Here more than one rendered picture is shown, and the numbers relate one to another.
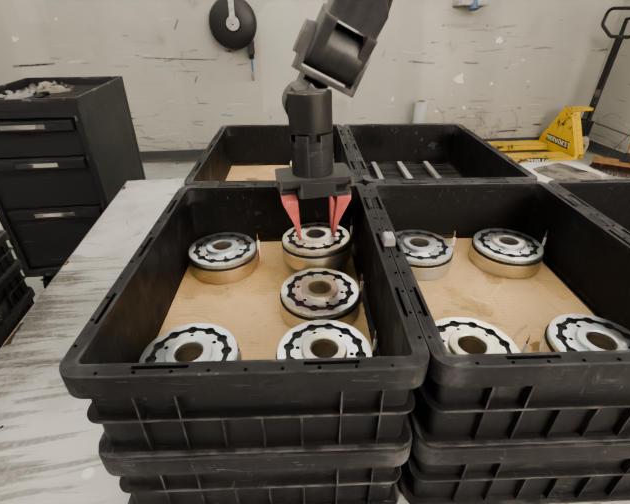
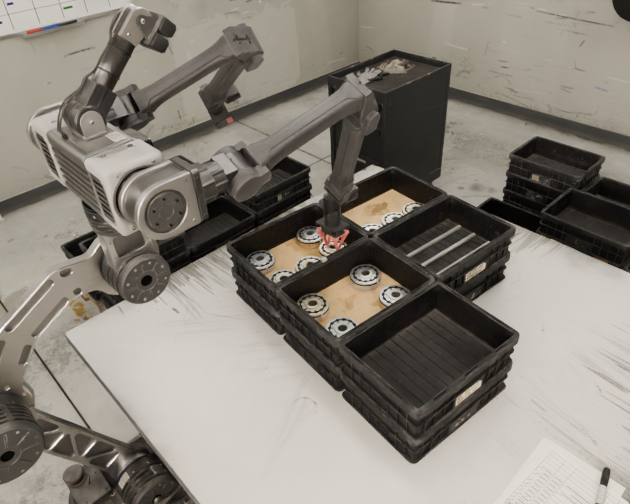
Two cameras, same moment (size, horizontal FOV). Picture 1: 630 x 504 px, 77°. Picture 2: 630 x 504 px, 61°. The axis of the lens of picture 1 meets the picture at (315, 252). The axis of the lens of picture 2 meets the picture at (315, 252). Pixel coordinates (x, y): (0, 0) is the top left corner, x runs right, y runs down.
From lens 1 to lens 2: 1.51 m
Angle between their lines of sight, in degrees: 46
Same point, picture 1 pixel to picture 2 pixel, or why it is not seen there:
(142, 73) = (530, 26)
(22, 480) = (227, 269)
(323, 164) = (329, 223)
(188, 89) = (570, 51)
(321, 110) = (328, 205)
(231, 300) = (295, 253)
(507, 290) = (370, 309)
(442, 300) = (345, 296)
